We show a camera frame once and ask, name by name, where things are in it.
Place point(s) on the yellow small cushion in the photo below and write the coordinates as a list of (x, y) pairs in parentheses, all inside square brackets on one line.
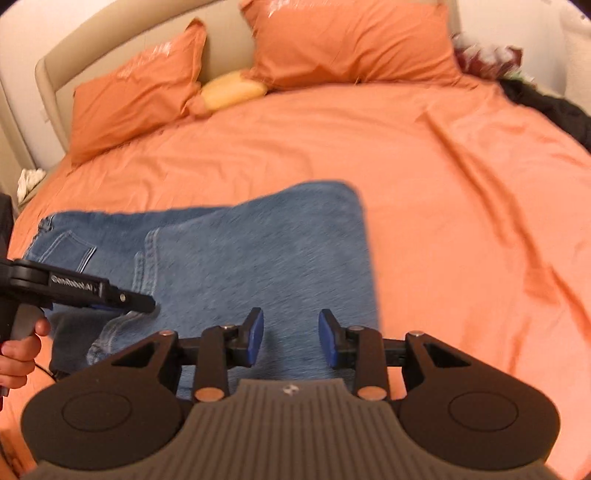
[(231, 89)]

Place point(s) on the orange pillow near window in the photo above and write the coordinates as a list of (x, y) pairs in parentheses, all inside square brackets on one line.
[(154, 88)]

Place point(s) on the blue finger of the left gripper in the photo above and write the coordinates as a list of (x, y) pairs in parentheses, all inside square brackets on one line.
[(112, 298)]

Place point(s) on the black clothing pile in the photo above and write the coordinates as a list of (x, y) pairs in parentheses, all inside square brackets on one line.
[(562, 113)]

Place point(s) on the person's left hand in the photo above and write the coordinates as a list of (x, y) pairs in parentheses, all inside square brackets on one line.
[(17, 360)]

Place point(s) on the beige upholstered headboard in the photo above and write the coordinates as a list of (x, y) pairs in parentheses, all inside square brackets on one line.
[(125, 28)]

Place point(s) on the orange pillow far side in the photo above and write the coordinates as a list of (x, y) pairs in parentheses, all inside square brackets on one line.
[(301, 44)]

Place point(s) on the red patterned cloth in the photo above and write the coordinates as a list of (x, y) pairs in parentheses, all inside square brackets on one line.
[(485, 60)]

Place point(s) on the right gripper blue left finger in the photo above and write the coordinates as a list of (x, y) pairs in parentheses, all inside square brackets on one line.
[(251, 337)]

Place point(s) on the white crumpled cloth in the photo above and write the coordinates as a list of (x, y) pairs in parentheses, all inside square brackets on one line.
[(28, 180)]

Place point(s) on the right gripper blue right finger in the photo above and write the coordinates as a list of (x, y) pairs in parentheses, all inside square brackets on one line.
[(330, 334)]

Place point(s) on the blue denim jeans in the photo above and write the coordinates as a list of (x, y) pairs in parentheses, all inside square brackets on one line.
[(291, 254)]

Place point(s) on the orange bed sheet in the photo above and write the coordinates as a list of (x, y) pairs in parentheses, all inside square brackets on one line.
[(478, 213)]

